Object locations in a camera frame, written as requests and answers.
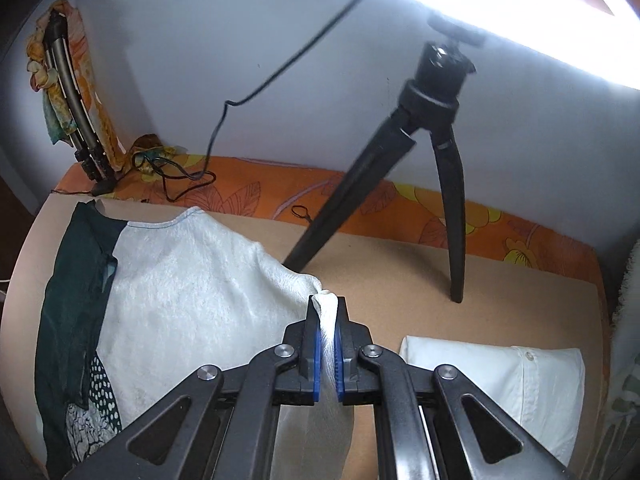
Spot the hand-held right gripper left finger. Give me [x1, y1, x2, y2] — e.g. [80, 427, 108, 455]
[62, 296, 321, 480]

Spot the folded black stand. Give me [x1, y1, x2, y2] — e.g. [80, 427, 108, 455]
[42, 10, 118, 196]

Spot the small crumpled floral cloth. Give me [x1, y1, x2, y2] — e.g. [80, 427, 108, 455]
[131, 134, 188, 183]

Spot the folded white shirt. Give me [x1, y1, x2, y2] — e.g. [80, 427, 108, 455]
[398, 335, 586, 468]

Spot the black power cable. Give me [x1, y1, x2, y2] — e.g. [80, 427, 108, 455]
[132, 0, 373, 201]

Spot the orange floral scarf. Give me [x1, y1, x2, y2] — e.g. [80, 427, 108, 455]
[26, 0, 126, 171]

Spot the stack of cloths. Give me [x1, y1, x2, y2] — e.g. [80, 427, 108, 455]
[34, 201, 132, 466]

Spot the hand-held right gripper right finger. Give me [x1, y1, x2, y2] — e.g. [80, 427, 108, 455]
[335, 296, 576, 480]

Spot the white ring light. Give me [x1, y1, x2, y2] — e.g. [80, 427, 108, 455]
[325, 0, 640, 93]

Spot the beige blanket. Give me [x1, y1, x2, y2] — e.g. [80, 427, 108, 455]
[0, 192, 613, 480]

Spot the black tripod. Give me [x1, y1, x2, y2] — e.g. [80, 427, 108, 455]
[281, 15, 488, 304]

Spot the white fleece garment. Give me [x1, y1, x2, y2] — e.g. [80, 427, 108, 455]
[97, 208, 356, 480]

